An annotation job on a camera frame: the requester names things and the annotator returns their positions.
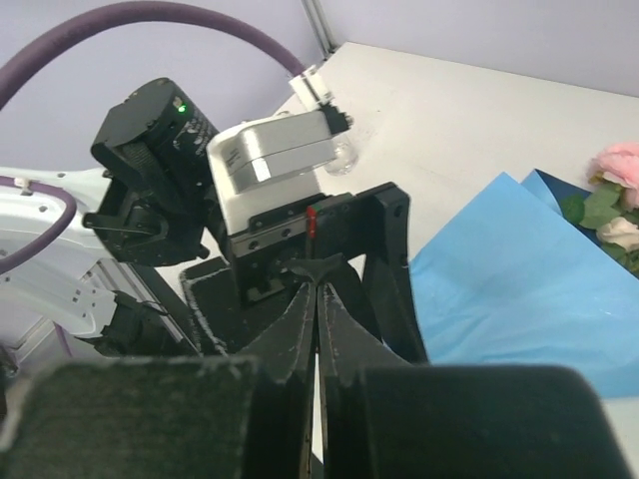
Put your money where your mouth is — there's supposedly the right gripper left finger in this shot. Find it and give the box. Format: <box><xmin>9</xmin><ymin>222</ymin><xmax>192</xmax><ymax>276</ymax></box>
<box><xmin>1</xmin><ymin>285</ymin><xmax>317</xmax><ymax>478</ymax></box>

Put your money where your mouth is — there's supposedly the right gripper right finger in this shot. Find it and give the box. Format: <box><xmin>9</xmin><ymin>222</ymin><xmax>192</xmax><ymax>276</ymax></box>
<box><xmin>317</xmin><ymin>285</ymin><xmax>632</xmax><ymax>478</ymax></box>

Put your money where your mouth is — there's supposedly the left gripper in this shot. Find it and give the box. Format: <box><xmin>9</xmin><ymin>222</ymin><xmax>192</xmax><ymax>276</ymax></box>
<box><xmin>179</xmin><ymin>182</ymin><xmax>430</xmax><ymax>365</ymax></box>

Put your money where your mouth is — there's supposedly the blue wrapping paper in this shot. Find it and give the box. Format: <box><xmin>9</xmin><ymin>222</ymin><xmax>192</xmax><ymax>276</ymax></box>
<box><xmin>410</xmin><ymin>170</ymin><xmax>638</xmax><ymax>398</ymax></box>

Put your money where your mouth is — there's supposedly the artificial flower bunch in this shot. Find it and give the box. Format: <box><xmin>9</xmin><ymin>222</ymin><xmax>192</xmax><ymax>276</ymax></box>
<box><xmin>559</xmin><ymin>142</ymin><xmax>638</xmax><ymax>276</ymax></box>

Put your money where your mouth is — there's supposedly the black printed ribbon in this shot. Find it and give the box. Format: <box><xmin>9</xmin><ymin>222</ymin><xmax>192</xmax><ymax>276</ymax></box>
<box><xmin>285</xmin><ymin>253</ymin><xmax>346</xmax><ymax>285</ymax></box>

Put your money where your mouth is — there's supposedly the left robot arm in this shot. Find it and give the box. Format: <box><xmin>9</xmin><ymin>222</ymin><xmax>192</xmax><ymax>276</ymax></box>
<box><xmin>81</xmin><ymin>78</ymin><xmax>427</xmax><ymax>363</ymax></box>

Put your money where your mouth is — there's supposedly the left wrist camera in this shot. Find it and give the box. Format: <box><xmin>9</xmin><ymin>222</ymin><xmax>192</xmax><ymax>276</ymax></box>
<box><xmin>207</xmin><ymin>66</ymin><xmax>358</xmax><ymax>236</ymax></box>

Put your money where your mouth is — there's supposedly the left aluminium frame post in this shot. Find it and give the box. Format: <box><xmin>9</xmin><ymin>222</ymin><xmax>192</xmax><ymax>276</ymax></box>
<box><xmin>302</xmin><ymin>0</ymin><xmax>339</xmax><ymax>60</ymax></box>

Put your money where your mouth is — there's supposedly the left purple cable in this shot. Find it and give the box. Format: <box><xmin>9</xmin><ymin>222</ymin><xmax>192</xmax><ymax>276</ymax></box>
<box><xmin>0</xmin><ymin>0</ymin><xmax>306</xmax><ymax>360</ymax></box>

